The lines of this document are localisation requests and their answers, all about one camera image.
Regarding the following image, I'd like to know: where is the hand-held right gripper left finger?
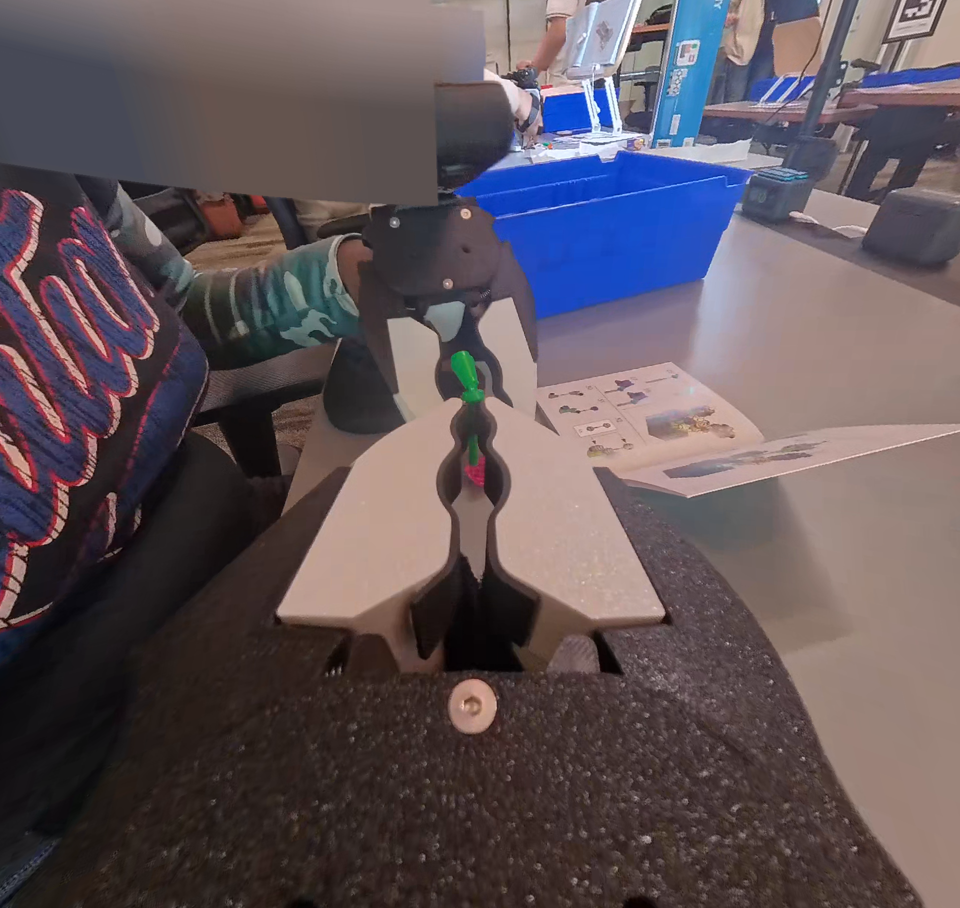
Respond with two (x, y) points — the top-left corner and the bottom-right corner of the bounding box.
(278, 398), (471, 669)

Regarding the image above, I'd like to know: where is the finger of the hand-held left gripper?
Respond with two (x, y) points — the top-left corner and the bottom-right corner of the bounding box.
(384, 316), (454, 426)
(477, 301), (541, 411)

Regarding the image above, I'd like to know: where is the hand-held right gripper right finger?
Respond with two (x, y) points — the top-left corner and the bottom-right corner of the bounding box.
(477, 398), (667, 672)

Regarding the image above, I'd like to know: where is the green lego stem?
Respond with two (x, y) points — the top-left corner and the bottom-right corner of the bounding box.
(449, 349), (492, 467)

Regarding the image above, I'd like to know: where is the large blue plastic bin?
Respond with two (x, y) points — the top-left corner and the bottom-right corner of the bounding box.
(455, 149), (751, 321)

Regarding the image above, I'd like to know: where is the person's left forearm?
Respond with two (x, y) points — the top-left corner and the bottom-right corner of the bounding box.
(102, 188), (369, 372)

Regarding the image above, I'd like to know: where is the lego instruction booklet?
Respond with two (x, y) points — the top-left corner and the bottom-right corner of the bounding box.
(536, 362), (960, 501)

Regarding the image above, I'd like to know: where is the small black device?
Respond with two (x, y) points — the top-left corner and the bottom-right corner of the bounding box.
(741, 166), (820, 225)

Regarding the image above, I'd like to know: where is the tall blue box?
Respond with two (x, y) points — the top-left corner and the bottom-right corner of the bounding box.
(648, 0), (741, 150)

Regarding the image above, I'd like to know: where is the wooden side desk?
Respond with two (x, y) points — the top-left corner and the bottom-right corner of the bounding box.
(702, 77), (960, 129)

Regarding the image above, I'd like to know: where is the dark grey cube device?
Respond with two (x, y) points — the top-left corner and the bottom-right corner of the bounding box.
(861, 184), (960, 270)

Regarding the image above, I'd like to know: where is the black light stand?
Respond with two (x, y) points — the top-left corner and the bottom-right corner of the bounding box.
(792, 0), (886, 174)

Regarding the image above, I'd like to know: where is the square wall tag sign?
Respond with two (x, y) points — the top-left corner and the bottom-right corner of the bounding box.
(885, 0), (958, 42)

